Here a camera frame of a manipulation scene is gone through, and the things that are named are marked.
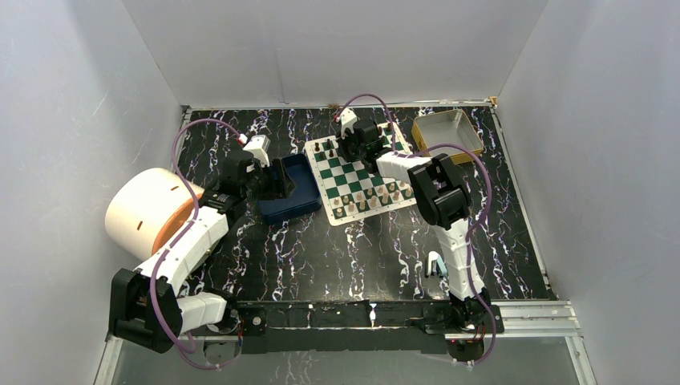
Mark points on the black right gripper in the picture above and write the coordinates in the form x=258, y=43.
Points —
x=342, y=143

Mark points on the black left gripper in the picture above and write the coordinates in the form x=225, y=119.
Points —
x=281, y=187

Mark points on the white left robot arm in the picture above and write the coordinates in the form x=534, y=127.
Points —
x=146, y=306

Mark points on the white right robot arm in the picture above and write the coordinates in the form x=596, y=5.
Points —
x=442, y=201

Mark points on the green white chess board mat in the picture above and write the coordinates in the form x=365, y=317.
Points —
x=336, y=178

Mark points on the dark blue tin box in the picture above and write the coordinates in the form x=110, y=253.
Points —
x=304, y=199

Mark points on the gold tin box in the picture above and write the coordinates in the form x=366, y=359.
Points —
x=447, y=127

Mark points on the white orange cylindrical appliance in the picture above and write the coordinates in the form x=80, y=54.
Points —
x=148, y=210

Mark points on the small white blue stapler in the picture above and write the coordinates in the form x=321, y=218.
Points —
x=435, y=265

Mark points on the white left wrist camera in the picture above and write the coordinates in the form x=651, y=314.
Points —
x=258, y=146

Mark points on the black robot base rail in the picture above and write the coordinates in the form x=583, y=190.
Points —
x=463, y=333

